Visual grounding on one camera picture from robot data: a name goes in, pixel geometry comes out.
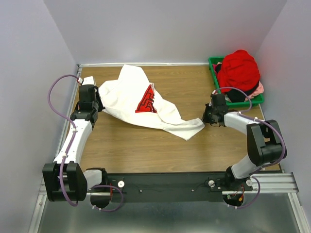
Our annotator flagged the white t shirt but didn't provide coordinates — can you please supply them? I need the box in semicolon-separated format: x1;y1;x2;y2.
99;65;204;141

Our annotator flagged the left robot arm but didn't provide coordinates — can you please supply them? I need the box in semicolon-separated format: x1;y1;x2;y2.
42;81;108;206

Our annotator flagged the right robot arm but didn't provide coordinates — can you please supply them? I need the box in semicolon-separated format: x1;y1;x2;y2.
202;94;287;190

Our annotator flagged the green plastic bin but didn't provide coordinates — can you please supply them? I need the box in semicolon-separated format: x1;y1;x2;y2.
208;56;265;108

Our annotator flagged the red t shirt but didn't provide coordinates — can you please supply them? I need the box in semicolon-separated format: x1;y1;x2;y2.
217;50;260;93

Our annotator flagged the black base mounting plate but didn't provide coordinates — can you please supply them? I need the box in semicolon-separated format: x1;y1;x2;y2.
90;171;253;210

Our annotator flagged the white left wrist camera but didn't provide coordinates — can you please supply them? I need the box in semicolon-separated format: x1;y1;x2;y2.
77;76;96;86

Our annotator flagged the aluminium frame rail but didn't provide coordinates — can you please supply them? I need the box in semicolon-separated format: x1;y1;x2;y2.
38;172;299;195

